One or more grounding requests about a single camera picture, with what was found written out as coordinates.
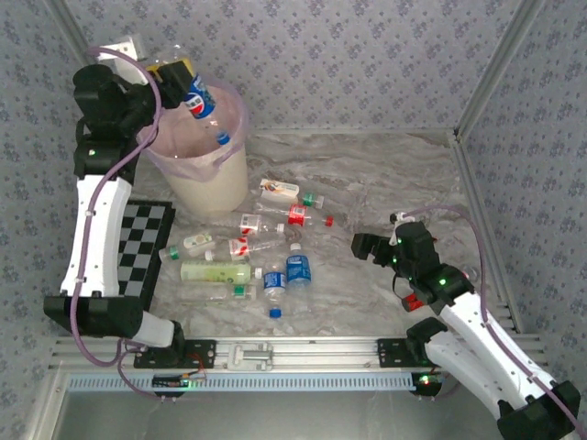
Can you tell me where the blue cola bottle blue cap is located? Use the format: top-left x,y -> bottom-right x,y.
150,44 -> 230,147

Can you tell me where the white bottle orange print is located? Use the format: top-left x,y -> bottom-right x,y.
259,178 -> 301,203

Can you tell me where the clear bottle red white label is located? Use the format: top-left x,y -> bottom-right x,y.
218,213 -> 286,237
227,236 -> 286,263

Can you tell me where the clear bottle green square label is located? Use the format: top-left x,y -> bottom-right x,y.
181,282 -> 259,303

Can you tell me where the green tea bottle white cap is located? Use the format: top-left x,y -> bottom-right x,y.
179,259 -> 264,284

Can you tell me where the clear bottle green band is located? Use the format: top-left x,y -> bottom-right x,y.
158,244 -> 185,265

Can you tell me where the pink plastic bin liner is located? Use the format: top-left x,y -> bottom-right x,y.
137,75 -> 251,181

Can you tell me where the cream plastic waste bin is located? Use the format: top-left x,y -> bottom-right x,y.
158,132 -> 249,217

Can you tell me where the red glitter cylinder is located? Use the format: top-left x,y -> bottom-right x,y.
402,292 -> 426,314

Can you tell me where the black grey checkerboard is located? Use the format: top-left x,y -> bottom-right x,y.
116,200 -> 178,313

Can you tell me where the small white green container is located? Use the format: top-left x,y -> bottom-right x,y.
182,231 -> 217,262

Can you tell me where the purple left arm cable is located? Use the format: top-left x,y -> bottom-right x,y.
68,45 -> 162,401

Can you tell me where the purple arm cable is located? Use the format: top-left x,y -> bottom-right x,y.
403,204 -> 587,440
68,45 -> 162,401

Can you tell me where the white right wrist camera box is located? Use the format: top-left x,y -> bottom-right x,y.
389,210 -> 409,244

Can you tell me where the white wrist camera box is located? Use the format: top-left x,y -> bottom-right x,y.
389,210 -> 409,244
97,35 -> 144,64

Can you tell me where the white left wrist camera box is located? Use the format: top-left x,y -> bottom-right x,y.
97,35 -> 144,64

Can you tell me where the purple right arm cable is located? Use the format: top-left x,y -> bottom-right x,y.
403,204 -> 587,440

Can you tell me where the aluminium side rail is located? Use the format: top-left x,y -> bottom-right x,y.
451,132 -> 523,332

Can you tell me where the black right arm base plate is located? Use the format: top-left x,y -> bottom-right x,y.
376,337 -> 441,369

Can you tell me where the aluminium frame post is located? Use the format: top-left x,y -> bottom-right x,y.
45,0 -> 106,65
452,0 -> 550,141

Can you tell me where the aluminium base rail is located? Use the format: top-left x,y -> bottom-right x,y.
48,335 -> 550,371

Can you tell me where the grey slotted cable duct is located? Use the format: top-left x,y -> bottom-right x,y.
67,371 -> 419,392

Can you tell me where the grey metal rail bracket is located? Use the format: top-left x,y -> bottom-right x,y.
227,342 -> 275,372

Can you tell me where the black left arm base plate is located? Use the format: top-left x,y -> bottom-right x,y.
132,337 -> 217,370

